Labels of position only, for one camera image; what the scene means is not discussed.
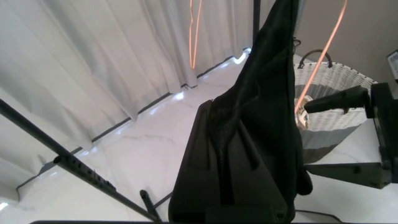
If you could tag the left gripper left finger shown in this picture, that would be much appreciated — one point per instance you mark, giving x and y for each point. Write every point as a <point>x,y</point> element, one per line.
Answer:
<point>192,186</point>

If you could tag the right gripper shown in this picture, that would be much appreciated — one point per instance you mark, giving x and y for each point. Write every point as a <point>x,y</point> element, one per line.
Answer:
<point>387,130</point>

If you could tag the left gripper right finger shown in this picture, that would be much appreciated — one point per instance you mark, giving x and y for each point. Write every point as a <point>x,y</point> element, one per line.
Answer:
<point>252,186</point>

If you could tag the black t-shirt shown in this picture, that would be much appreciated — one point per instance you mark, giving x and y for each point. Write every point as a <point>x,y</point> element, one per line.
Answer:
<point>273,77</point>

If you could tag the white laundry basket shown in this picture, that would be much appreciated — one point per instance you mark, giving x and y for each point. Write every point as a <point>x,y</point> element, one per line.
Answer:
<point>339,121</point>

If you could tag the black clothes rack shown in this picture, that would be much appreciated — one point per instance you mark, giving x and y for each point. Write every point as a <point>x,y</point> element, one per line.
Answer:
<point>77,168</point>

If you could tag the cream printed garment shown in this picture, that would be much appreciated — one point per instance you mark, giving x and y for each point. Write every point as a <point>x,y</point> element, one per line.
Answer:
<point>303,119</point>

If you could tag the white curtain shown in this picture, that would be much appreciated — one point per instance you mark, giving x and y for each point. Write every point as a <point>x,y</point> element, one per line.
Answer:
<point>93,62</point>

